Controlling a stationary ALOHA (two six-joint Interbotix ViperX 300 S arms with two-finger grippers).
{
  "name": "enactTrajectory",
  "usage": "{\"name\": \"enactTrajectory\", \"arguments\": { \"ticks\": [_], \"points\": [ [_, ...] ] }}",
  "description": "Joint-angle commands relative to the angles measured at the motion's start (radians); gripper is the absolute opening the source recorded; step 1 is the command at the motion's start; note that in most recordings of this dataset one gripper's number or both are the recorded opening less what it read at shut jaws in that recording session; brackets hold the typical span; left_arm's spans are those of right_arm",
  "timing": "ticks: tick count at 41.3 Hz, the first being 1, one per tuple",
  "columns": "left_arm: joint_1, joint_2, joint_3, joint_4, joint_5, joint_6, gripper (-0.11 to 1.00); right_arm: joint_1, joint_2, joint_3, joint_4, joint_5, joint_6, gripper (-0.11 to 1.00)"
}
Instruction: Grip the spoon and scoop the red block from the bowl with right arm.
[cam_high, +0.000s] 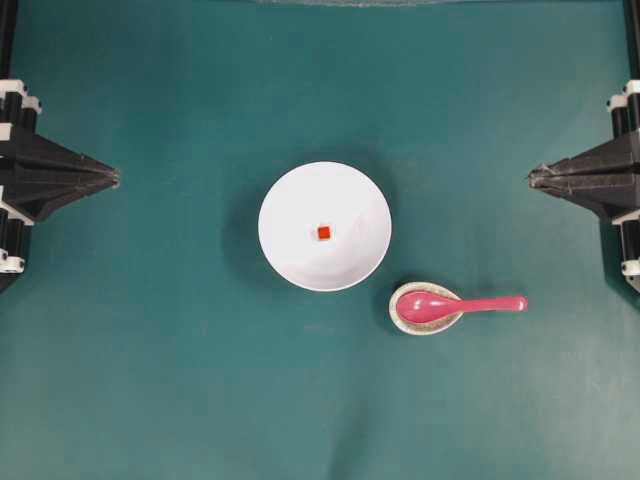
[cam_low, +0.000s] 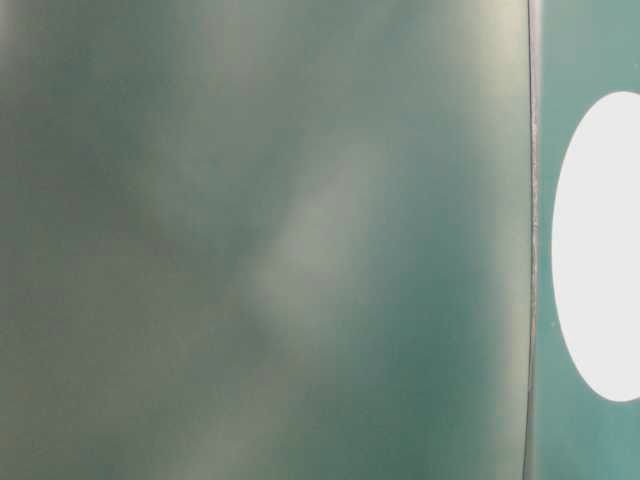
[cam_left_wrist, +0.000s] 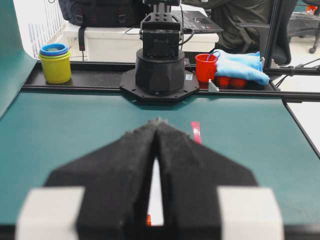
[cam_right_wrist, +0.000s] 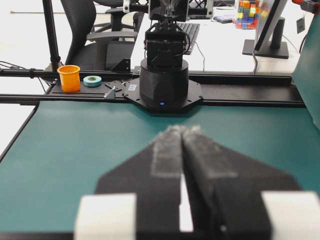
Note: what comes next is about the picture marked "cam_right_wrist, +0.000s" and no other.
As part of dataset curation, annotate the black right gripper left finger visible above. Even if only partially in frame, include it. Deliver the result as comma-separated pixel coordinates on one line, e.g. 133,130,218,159
74,124,187,240

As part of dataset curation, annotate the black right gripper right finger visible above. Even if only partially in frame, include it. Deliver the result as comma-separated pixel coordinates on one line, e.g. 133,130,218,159
181,127,320,240

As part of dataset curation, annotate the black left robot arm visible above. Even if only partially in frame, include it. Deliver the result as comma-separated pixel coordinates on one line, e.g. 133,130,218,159
124,0,203,113

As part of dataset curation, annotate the teal tape roll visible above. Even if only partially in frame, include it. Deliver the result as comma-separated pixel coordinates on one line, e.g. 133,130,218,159
83,75,102,88

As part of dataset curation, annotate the orange plastic cup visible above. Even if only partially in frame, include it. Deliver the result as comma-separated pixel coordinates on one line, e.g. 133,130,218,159
57,65,81,93

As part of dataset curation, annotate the black office chair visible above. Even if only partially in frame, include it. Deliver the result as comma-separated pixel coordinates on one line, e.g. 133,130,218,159
61,0,138,72

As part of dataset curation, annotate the black keyboard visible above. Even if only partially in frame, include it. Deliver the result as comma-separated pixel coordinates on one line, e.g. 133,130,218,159
177,22,200,55

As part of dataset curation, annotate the black tripod pole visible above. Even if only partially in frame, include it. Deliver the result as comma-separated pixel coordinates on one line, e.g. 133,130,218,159
42,0,61,72

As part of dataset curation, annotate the black computer monitor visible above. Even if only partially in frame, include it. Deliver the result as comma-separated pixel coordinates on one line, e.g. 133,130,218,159
242,0,289,59

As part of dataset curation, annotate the box of coloured cubes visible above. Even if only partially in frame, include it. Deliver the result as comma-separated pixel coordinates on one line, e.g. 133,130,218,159
232,0,262,30

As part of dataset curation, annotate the black aluminium frame rail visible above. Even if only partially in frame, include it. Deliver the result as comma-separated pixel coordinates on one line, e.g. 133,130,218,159
0,69,305,112

